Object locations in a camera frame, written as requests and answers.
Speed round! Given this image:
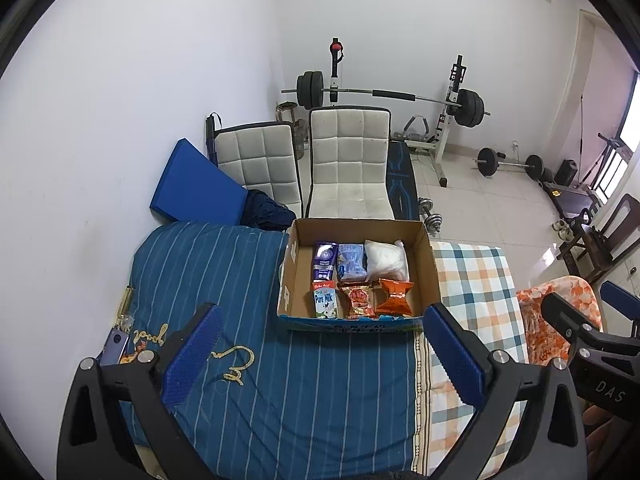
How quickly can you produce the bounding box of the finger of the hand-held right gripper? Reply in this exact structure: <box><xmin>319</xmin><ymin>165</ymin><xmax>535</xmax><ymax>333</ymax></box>
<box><xmin>600</xmin><ymin>281</ymin><xmax>640</xmax><ymax>337</ymax></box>
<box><xmin>541</xmin><ymin>292</ymin><xmax>617</xmax><ymax>362</ymax></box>

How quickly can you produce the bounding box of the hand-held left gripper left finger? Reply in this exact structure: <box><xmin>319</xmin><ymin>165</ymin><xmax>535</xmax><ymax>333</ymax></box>
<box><xmin>56</xmin><ymin>303</ymin><xmax>223</xmax><ymax>480</ymax></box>

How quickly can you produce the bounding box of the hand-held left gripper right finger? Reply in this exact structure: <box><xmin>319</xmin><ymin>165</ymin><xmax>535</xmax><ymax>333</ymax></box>
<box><xmin>422</xmin><ymin>303</ymin><xmax>588</xmax><ymax>480</ymax></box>

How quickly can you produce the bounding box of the orange snack packet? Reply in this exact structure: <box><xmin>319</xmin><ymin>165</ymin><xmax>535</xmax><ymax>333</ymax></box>
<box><xmin>374</xmin><ymin>278</ymin><xmax>415</xmax><ymax>318</ymax></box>

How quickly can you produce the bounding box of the red snack packet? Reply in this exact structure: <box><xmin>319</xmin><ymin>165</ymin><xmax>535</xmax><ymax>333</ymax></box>
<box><xmin>337</xmin><ymin>281</ymin><xmax>376</xmax><ymax>320</ymax></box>

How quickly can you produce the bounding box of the white plastic bag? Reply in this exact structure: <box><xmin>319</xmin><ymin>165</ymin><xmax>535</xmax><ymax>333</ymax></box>
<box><xmin>363</xmin><ymin>239</ymin><xmax>410</xmax><ymax>282</ymax></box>

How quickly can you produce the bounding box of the cardboard box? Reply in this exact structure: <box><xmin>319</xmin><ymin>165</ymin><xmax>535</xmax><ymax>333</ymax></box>
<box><xmin>276</xmin><ymin>217</ymin><xmax>442</xmax><ymax>334</ymax></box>

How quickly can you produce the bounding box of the small milk carton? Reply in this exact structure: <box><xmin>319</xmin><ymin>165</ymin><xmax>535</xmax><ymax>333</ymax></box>
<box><xmin>311</xmin><ymin>281</ymin><xmax>338</xmax><ymax>320</ymax></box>

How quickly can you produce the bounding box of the blue white wipes packet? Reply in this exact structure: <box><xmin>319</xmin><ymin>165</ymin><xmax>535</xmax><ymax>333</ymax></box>
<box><xmin>336</xmin><ymin>243</ymin><xmax>368</xmax><ymax>282</ymax></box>

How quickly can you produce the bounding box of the person's right hand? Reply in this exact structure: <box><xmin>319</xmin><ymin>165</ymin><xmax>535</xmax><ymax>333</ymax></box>
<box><xmin>583</xmin><ymin>402</ymin><xmax>640</xmax><ymax>480</ymax></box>

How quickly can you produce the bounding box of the orange floral blanket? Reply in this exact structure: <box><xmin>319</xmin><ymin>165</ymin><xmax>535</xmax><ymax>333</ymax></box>
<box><xmin>516</xmin><ymin>276</ymin><xmax>604</xmax><ymax>367</ymax></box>

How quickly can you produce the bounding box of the dark wooden chair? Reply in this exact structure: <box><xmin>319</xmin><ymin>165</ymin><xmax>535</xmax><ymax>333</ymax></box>
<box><xmin>556</xmin><ymin>192</ymin><xmax>640</xmax><ymax>284</ymax></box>

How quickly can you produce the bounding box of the blue smartphone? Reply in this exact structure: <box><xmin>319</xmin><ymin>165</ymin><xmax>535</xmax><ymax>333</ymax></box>
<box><xmin>100</xmin><ymin>330</ymin><xmax>130</xmax><ymax>366</ymax></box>

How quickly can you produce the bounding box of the plaid bed sheet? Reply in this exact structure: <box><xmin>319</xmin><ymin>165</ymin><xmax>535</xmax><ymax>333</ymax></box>
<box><xmin>414</xmin><ymin>241</ymin><xmax>530</xmax><ymax>480</ymax></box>

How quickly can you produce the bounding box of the blue striped blanket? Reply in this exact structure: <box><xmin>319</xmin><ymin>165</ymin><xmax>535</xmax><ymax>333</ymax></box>
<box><xmin>97</xmin><ymin>221</ymin><xmax>426</xmax><ymax>480</ymax></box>

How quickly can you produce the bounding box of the black treadmill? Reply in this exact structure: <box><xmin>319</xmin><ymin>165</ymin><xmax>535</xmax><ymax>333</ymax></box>
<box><xmin>542</xmin><ymin>181</ymin><xmax>604</xmax><ymax>216</ymax></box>

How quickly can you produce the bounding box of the metal folding stand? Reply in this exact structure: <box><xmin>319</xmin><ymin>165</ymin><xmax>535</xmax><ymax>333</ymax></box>
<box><xmin>579</xmin><ymin>92</ymin><xmax>632</xmax><ymax>192</ymax></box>

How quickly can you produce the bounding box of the chrome dumbbell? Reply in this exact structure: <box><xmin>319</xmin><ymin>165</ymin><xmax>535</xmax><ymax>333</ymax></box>
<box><xmin>417</xmin><ymin>197</ymin><xmax>444</xmax><ymax>234</ymax></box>

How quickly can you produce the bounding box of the dark blue cloth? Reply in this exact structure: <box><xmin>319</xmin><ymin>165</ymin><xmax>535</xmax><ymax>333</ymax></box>
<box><xmin>243</xmin><ymin>189</ymin><xmax>296</xmax><ymax>234</ymax></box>

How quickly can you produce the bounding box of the short barbell with black plates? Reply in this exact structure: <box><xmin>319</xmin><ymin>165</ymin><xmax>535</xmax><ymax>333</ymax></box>
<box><xmin>475</xmin><ymin>147</ymin><xmax>545</xmax><ymax>180</ymax></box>

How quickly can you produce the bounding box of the blue foam cushion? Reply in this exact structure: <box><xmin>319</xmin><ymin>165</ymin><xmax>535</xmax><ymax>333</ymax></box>
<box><xmin>150</xmin><ymin>140</ymin><xmax>249</xmax><ymax>226</ymax></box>

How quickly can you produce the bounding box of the black blue weight bench pad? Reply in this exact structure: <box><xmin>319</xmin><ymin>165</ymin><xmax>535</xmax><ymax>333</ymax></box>
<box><xmin>386</xmin><ymin>140</ymin><xmax>420</xmax><ymax>221</ymax></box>

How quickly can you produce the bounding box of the white quilted chair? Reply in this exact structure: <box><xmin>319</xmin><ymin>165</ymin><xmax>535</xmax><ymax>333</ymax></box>
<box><xmin>213</xmin><ymin>121</ymin><xmax>304</xmax><ymax>219</ymax></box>
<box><xmin>305</xmin><ymin>106</ymin><xmax>396</xmax><ymax>221</ymax></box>

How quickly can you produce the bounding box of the white barbell rack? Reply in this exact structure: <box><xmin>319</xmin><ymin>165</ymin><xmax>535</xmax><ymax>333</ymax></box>
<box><xmin>327</xmin><ymin>37</ymin><xmax>469</xmax><ymax>189</ymax></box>

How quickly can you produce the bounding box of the grey exercise machine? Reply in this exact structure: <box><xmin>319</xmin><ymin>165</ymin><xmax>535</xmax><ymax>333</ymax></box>
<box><xmin>402</xmin><ymin>114</ymin><xmax>436</xmax><ymax>144</ymax></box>

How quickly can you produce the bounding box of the long barbell with black plates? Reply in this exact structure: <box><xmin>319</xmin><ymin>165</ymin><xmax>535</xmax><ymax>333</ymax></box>
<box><xmin>281</xmin><ymin>71</ymin><xmax>491</xmax><ymax>127</ymax></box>

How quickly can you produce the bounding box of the black handle tool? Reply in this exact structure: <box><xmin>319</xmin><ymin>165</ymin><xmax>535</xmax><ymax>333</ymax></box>
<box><xmin>203</xmin><ymin>114</ymin><xmax>221</xmax><ymax>166</ymax></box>

